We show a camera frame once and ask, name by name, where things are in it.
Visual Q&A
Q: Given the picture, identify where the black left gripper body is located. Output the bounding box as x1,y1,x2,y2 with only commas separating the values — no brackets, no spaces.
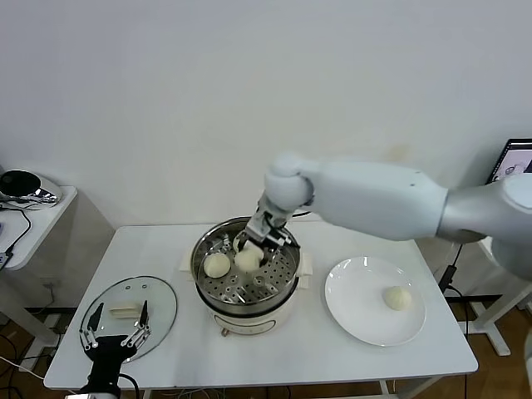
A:
88,335,140,392

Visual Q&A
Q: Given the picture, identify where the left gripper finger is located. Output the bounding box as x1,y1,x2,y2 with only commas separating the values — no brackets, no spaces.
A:
120,300,152,349
78,302,106,352

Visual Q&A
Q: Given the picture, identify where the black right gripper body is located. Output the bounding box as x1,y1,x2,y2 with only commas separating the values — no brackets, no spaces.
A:
244,210,288,245

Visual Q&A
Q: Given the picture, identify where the white steamed baozi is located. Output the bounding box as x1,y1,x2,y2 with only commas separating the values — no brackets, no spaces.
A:
234,248,264,273
382,286,413,312
203,253,232,278

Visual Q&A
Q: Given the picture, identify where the round glass pot lid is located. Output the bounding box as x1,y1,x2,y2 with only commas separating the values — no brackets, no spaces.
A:
80,276,179,365

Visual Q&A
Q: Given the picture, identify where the perforated steel steamer basket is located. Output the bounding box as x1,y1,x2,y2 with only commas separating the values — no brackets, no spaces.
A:
190,215,301,307

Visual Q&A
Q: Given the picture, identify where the cream electric cooking pot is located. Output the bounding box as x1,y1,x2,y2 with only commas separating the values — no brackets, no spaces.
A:
179,250,313,338

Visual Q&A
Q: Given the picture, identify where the white work table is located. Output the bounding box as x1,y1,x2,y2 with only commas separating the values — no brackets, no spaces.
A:
43,219,479,392

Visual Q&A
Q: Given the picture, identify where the round white plate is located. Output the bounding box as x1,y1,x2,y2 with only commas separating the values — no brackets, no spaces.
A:
324,256,427,348

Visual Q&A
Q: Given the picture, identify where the white side table with device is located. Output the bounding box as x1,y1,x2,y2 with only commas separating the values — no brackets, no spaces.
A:
0,185,80,348

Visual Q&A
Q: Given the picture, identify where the chrome and black device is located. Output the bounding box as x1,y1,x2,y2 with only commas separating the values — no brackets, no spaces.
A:
0,170,64,213

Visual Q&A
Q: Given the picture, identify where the white side table with laptop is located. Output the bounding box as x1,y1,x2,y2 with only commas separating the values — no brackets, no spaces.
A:
452,236,532,358

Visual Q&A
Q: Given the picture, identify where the grey open laptop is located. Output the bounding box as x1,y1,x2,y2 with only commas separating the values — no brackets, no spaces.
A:
485,139,532,184

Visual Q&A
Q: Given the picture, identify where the thin black device cable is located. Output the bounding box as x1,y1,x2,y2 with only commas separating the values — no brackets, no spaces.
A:
0,206,33,257

